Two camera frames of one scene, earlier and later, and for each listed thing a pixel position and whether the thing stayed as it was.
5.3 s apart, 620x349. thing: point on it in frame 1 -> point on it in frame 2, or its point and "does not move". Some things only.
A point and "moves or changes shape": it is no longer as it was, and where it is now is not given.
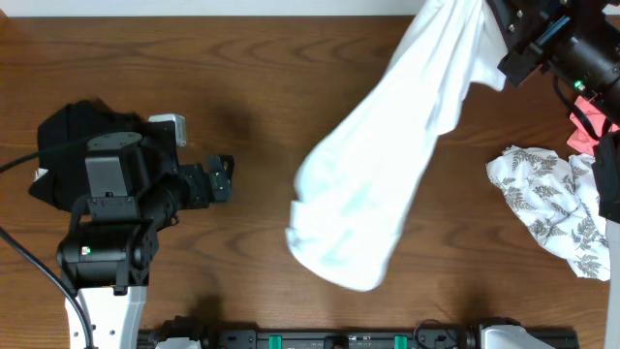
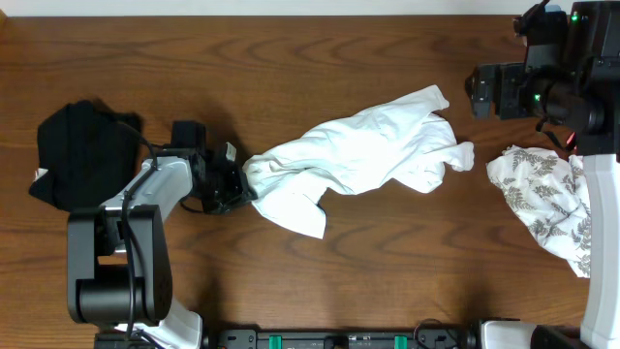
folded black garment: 64,129 does not move
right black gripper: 534,31 -> 511,77
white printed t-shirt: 355,192 moves or changes shape
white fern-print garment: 558,199 does not move
